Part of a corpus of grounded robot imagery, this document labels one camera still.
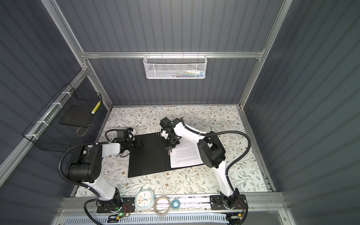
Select white printed paper stack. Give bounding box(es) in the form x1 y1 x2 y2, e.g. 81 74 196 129
170 138 203 169

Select clear tape roll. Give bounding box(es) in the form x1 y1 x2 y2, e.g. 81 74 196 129
153 196 171 217

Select blue folder black inside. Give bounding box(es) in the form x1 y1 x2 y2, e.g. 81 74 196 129
127 133 188 178

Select yellow marker pen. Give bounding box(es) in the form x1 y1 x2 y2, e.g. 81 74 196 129
91 100 102 114

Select black notebook in basket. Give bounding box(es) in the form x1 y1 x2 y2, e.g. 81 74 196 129
59 105 95 128

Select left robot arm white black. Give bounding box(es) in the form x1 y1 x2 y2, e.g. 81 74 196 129
58 128 143 225

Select mint alarm clock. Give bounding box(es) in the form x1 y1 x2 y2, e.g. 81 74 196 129
135 189 155 211

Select pens in white basket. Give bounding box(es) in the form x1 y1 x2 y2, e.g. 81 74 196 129
165 69 205 78

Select small blue tape roll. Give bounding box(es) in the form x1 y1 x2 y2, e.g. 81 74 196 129
171 198 181 210

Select black wire basket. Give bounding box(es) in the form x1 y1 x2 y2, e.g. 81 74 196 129
22 86 102 152

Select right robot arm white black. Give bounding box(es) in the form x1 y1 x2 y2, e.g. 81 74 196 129
160 117 251 225

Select white wire mesh basket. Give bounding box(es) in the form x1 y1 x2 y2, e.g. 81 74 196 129
143 54 208 79

